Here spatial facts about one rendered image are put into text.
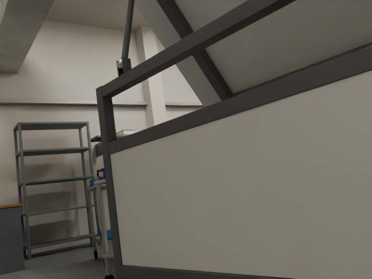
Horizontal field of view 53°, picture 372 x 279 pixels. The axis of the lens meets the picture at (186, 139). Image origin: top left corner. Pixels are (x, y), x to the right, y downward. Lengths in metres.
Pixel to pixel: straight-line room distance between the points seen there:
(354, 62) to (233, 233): 0.45
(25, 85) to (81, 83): 0.97
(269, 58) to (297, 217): 0.76
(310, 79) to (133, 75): 0.59
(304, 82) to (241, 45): 0.70
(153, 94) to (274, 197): 6.62
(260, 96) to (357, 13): 0.55
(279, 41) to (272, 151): 0.64
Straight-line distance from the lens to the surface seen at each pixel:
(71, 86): 7.07
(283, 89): 0.79
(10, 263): 4.80
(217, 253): 0.94
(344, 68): 0.73
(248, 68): 1.47
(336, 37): 1.32
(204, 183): 0.93
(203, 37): 0.95
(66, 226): 6.65
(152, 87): 7.40
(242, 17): 0.88
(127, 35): 1.29
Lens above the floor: 0.60
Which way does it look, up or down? 8 degrees up
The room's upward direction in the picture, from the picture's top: 8 degrees counter-clockwise
